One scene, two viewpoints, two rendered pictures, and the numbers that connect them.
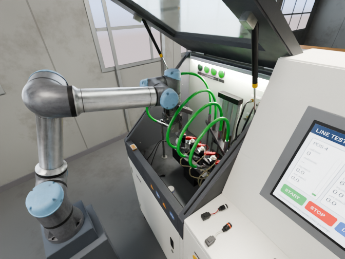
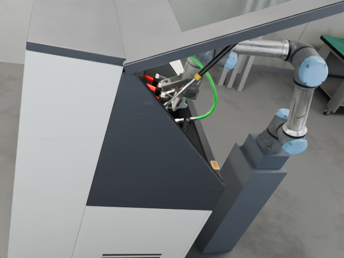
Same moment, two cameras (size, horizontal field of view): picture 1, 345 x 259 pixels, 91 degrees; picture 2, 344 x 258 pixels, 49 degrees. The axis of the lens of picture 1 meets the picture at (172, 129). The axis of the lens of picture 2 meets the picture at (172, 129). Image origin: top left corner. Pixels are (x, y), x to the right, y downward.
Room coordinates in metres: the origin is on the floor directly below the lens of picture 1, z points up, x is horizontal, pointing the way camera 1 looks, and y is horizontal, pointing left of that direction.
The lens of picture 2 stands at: (2.23, 0.18, 2.06)
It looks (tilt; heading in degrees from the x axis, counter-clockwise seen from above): 37 degrees down; 187
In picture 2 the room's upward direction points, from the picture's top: 22 degrees clockwise
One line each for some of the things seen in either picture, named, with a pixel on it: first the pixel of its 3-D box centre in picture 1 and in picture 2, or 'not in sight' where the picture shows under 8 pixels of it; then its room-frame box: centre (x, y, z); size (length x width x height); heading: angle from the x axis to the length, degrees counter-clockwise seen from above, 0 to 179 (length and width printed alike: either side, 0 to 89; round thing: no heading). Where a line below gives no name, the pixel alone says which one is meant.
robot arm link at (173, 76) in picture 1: (172, 81); (200, 52); (0.79, -0.01, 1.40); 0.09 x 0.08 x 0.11; 116
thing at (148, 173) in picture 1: (150, 178); (196, 145); (0.67, 0.14, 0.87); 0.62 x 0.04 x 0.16; 32
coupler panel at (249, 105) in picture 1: (253, 121); not in sight; (0.73, -0.41, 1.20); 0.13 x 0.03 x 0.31; 32
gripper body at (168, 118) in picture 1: (172, 111); (188, 84); (0.79, 0.00, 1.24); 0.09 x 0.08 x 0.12; 122
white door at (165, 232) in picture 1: (154, 217); not in sight; (0.66, 0.15, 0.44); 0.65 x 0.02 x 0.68; 32
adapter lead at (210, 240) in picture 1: (218, 233); not in sight; (0.30, -0.16, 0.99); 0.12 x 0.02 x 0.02; 121
